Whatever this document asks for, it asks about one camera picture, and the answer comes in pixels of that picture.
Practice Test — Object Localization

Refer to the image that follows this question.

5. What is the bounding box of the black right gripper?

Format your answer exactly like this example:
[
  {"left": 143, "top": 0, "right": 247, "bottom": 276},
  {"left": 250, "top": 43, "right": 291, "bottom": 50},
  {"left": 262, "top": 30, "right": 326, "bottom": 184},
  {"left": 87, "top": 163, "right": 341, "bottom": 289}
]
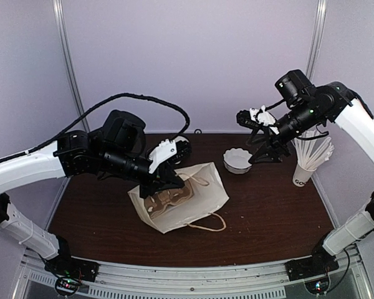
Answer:
[{"left": 247, "top": 99, "right": 324, "bottom": 164}]

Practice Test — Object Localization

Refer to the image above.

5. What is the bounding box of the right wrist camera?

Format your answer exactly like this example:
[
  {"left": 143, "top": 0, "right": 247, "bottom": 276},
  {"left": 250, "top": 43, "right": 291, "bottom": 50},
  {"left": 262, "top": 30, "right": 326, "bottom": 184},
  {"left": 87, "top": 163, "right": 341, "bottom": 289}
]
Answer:
[{"left": 236, "top": 105, "right": 276, "bottom": 129}]

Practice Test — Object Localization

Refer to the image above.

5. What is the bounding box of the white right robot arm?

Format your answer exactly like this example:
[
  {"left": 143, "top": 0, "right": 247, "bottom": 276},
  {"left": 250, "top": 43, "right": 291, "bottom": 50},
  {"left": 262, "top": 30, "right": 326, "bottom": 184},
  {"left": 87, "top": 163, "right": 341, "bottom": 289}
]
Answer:
[{"left": 238, "top": 69, "right": 374, "bottom": 275}]

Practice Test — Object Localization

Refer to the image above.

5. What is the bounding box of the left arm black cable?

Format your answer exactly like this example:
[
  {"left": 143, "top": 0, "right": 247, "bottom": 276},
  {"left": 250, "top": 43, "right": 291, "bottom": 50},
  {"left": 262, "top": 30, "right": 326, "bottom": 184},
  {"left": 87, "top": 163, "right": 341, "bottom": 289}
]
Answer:
[{"left": 0, "top": 92, "right": 190, "bottom": 166}]

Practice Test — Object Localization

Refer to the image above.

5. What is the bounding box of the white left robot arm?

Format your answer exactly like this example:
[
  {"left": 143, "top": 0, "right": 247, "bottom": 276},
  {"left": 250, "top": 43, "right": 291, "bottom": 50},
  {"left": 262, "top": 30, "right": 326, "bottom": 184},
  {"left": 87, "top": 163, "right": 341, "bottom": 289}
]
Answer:
[{"left": 0, "top": 110, "right": 191, "bottom": 277}]

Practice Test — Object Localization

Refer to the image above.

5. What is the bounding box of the white scalloped bowl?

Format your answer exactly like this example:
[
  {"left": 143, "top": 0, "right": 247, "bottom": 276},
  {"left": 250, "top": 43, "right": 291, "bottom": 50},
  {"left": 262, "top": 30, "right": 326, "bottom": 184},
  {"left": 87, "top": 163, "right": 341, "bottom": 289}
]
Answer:
[{"left": 223, "top": 148, "right": 252, "bottom": 174}]

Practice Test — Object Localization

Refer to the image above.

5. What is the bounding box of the brown paper bag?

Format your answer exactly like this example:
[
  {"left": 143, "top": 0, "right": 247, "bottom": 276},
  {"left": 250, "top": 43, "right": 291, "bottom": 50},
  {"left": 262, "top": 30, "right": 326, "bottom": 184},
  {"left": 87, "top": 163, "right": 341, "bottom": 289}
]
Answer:
[{"left": 128, "top": 162, "right": 229, "bottom": 234}]

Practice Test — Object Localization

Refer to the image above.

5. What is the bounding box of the black coffee lid on table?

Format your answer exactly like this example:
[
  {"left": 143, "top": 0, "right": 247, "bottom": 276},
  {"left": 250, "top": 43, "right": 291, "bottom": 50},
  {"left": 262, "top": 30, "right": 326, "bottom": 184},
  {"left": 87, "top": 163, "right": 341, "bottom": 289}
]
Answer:
[{"left": 168, "top": 154, "right": 189, "bottom": 165}]

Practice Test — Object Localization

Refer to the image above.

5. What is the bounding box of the paper cup holding straws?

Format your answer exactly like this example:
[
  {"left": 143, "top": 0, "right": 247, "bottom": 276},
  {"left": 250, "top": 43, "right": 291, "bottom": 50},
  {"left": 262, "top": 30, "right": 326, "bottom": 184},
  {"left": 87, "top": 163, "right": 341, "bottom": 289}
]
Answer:
[{"left": 292, "top": 130, "right": 335, "bottom": 187}]

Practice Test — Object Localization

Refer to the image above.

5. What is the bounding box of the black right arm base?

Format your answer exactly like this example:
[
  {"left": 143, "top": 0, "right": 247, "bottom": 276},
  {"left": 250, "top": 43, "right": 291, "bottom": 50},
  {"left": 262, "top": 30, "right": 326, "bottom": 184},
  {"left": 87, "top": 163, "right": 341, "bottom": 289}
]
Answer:
[{"left": 284, "top": 257, "right": 339, "bottom": 281}]

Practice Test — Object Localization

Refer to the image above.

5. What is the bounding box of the brown cardboard cup carrier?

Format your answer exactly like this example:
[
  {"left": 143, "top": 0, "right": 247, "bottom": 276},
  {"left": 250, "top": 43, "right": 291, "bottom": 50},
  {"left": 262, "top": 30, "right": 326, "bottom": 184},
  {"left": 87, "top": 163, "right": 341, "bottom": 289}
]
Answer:
[{"left": 144, "top": 181, "right": 194, "bottom": 219}]

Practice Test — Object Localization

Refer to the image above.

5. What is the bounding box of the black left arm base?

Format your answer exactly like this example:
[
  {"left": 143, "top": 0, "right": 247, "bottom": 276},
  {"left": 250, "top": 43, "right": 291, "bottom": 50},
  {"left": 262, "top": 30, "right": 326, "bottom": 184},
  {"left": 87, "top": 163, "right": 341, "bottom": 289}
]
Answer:
[{"left": 42, "top": 255, "right": 99, "bottom": 282}]

